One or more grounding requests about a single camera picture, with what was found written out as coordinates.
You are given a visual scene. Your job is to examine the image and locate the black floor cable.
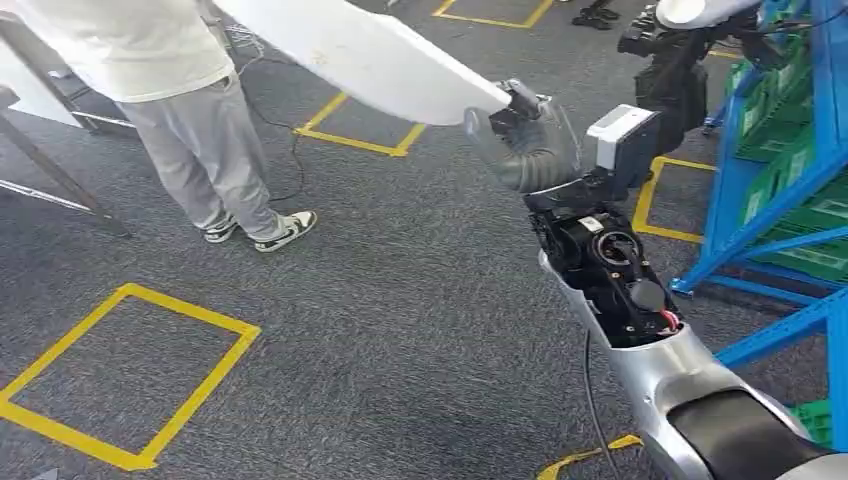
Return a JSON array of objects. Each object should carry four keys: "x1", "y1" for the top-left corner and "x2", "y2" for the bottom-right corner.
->
[{"x1": 237, "y1": 26, "x2": 307, "y2": 204}]

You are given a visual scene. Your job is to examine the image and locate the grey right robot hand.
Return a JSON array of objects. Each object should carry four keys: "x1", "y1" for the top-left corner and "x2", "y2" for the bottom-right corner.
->
[{"x1": 462, "y1": 77, "x2": 585, "y2": 195}]

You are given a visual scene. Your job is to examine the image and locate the standing person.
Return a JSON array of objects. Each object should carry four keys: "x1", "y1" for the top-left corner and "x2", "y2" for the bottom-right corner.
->
[{"x1": 11, "y1": 0, "x2": 319, "y2": 255}]

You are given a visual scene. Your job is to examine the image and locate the white plastic shell part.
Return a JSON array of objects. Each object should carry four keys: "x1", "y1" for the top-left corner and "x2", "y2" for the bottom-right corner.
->
[{"x1": 210, "y1": 0, "x2": 515, "y2": 128}]

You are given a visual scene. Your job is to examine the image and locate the black cable under arm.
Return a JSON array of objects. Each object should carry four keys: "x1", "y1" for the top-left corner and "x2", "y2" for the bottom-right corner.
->
[{"x1": 581, "y1": 329, "x2": 622, "y2": 480}]

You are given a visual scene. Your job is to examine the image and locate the black humanoid robot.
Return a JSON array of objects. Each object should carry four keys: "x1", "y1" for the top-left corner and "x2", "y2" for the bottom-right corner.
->
[{"x1": 616, "y1": 0, "x2": 793, "y2": 159}]

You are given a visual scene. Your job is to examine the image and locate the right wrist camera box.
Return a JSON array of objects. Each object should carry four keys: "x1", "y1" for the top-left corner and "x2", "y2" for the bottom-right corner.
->
[{"x1": 585, "y1": 103, "x2": 665, "y2": 201}]

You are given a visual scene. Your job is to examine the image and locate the black shoes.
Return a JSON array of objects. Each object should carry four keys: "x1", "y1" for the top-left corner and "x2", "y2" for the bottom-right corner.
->
[{"x1": 570, "y1": 0, "x2": 623, "y2": 32}]

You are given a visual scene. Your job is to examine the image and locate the yellow floor tape twisted corner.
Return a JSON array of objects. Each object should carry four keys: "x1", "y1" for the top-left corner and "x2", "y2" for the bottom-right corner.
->
[{"x1": 536, "y1": 433, "x2": 644, "y2": 480}]

